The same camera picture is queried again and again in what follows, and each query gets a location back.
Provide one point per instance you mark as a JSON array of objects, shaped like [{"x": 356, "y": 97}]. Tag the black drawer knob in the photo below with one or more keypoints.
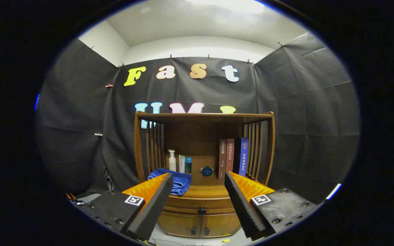
[{"x": 201, "y": 210}]

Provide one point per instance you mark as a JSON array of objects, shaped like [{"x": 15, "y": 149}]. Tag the blue lidded teacup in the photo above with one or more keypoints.
[{"x": 207, "y": 172}]

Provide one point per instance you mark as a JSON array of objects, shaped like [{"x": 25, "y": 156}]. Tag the green white tube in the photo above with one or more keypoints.
[{"x": 182, "y": 164}]

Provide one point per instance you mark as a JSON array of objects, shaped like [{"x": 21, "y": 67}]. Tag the wooden cabinet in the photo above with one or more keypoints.
[{"x": 197, "y": 136}]

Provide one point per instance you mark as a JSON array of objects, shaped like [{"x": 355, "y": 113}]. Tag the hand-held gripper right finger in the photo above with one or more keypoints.
[{"x": 241, "y": 205}]

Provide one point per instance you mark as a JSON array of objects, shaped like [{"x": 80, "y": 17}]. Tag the blue book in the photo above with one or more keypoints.
[{"x": 243, "y": 157}]

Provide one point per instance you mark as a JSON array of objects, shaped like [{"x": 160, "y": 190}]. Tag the teal bottle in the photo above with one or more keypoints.
[{"x": 188, "y": 166}]

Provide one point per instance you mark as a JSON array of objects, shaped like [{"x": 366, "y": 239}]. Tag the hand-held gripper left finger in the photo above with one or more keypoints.
[{"x": 156, "y": 205}]

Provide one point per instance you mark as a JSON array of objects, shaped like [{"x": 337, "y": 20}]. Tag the reddish brown book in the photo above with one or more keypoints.
[{"x": 230, "y": 155}]

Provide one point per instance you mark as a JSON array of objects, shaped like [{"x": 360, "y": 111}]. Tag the white pump bottle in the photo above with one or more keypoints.
[{"x": 172, "y": 164}]

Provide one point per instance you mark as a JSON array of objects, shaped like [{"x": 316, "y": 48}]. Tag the folded blue towel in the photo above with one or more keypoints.
[{"x": 181, "y": 181}]

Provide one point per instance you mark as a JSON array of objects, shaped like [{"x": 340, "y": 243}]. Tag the wooden countertop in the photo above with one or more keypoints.
[{"x": 204, "y": 186}]

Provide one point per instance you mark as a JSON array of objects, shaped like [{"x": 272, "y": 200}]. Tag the dark brown book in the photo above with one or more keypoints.
[{"x": 222, "y": 159}]

